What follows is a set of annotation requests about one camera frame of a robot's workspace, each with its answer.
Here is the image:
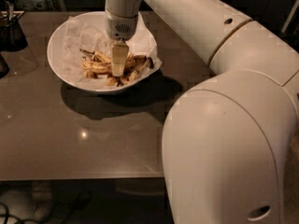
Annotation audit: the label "dark glass utensil holder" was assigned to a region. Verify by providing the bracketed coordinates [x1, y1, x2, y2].
[0, 2, 28, 51]

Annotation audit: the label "white ceramic bowl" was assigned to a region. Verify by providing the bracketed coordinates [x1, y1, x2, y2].
[47, 12, 162, 94]

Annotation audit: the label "black cable on floor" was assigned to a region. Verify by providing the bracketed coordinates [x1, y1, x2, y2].
[0, 202, 36, 224]

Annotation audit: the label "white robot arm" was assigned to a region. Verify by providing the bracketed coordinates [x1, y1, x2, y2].
[106, 0, 299, 224]

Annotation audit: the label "dark round object at edge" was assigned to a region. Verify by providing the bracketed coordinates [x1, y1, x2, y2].
[0, 54, 9, 78]

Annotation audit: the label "ripe spotted banana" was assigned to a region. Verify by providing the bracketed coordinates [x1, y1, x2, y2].
[81, 55, 147, 75]

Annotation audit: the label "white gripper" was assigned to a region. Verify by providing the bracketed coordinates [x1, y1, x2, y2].
[105, 10, 138, 77]

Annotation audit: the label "brown banana peel pieces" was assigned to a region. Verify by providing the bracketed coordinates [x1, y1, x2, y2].
[82, 49, 154, 87]

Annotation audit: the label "white paper liner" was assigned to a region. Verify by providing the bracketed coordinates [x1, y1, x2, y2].
[61, 13, 162, 93]

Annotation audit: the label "white robot base under table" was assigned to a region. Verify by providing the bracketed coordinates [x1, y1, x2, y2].
[0, 181, 53, 224]

